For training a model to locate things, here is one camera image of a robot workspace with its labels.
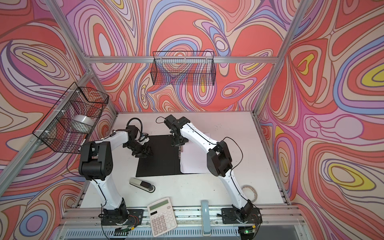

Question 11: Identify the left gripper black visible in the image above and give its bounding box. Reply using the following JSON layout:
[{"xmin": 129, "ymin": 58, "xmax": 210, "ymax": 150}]
[{"xmin": 123, "ymin": 141, "xmax": 154, "ymax": 158}]

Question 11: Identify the printed paper sheets stack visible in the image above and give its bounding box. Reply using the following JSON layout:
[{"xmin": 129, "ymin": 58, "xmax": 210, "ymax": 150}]
[{"xmin": 181, "ymin": 131, "xmax": 210, "ymax": 174}]

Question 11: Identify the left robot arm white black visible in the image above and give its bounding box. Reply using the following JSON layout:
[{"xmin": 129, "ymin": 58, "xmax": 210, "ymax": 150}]
[{"xmin": 79, "ymin": 118, "xmax": 152, "ymax": 218}]

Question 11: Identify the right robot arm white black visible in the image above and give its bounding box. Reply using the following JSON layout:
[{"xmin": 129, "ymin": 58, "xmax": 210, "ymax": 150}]
[{"xmin": 164, "ymin": 115, "xmax": 254, "ymax": 223}]

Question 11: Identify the black grey stapler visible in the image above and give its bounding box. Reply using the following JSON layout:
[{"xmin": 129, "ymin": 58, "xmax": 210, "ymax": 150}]
[{"xmin": 129, "ymin": 178, "xmax": 156, "ymax": 193}]

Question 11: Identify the silver tape roll in basket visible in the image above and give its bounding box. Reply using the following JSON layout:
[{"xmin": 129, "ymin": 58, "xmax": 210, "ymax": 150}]
[{"xmin": 70, "ymin": 115, "xmax": 95, "ymax": 134}]

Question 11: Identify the white desk calculator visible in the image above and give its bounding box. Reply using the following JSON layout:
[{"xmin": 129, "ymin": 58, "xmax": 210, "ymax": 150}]
[{"xmin": 147, "ymin": 197, "xmax": 177, "ymax": 238}]

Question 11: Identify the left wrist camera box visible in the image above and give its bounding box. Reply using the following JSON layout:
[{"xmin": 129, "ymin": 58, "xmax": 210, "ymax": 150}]
[{"xmin": 139, "ymin": 135, "xmax": 150, "ymax": 145}]

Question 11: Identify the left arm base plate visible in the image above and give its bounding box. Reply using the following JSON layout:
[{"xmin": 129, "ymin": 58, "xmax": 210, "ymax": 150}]
[{"xmin": 99, "ymin": 209, "xmax": 144, "ymax": 227}]

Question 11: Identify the black wire basket back wall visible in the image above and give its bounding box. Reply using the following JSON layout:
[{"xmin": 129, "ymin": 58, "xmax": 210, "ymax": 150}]
[{"xmin": 151, "ymin": 51, "xmax": 216, "ymax": 86}]

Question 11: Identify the black wire basket wall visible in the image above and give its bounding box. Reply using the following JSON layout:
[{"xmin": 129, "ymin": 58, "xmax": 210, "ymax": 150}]
[
  {"xmin": 33, "ymin": 83, "xmax": 109, "ymax": 154},
  {"xmin": 151, "ymin": 51, "xmax": 216, "ymax": 86}
]

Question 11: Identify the black wire basket left wall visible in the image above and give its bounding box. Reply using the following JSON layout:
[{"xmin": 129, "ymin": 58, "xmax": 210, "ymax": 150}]
[{"xmin": 33, "ymin": 83, "xmax": 109, "ymax": 154}]

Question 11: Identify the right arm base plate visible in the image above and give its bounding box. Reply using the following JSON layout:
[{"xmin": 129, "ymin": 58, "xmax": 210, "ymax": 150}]
[{"xmin": 219, "ymin": 208, "xmax": 263, "ymax": 226}]

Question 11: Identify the aluminium frame rail front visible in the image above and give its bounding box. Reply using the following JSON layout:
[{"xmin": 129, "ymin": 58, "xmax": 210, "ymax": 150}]
[{"xmin": 53, "ymin": 205, "xmax": 313, "ymax": 240}]

